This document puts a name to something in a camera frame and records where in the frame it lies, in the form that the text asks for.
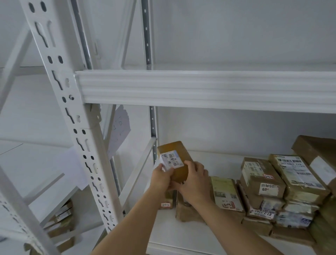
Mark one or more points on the stack of large brown parcels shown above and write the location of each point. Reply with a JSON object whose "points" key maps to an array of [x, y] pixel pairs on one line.
{"points": [[315, 149]]}

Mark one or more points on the person's right hand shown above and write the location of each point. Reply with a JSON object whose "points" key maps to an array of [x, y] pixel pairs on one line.
{"points": [[197, 186]]}

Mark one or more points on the person's left hand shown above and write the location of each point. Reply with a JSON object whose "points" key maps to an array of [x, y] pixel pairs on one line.
{"points": [[161, 181]]}

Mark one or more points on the taped cardboard box end label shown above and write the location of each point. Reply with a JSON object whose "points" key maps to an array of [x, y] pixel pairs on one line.
{"points": [[265, 189]]}

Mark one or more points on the person's left forearm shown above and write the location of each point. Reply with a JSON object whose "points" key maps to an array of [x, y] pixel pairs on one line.
{"points": [[131, 226]]}

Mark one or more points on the cardboard box red outlined sticker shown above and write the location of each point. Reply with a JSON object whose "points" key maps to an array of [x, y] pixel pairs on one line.
{"points": [[225, 189]]}

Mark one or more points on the person's right forearm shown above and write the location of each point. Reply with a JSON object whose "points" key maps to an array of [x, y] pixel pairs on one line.
{"points": [[231, 231]]}

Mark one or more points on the pile of brown parcels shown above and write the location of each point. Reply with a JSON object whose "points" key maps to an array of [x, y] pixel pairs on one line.
{"points": [[294, 219]]}

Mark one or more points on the white metal shelving rack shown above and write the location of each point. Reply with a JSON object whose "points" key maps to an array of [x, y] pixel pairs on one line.
{"points": [[210, 89], [31, 168]]}

